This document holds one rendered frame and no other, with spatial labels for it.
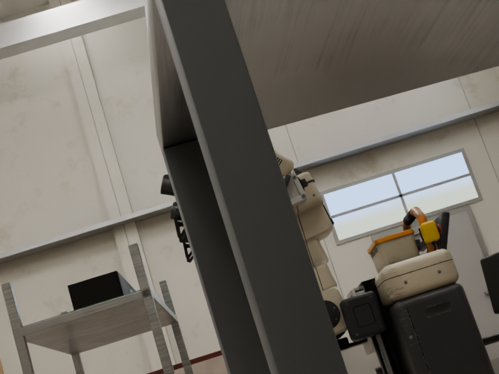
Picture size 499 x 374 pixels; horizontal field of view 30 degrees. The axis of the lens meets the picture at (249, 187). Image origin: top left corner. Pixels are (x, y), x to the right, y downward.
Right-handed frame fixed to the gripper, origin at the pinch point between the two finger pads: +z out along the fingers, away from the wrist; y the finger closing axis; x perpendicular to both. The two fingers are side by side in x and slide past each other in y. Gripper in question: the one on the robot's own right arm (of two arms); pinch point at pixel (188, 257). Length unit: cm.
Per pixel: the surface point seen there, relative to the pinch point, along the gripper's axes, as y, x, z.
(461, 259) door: -804, 276, -184
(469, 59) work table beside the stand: 263, 48, 15
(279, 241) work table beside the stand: 304, 30, 47
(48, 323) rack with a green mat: 65, -35, 38
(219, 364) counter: -233, 12, 26
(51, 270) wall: -826, -238, -90
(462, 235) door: -804, 275, -214
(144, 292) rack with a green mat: 66, -7, 24
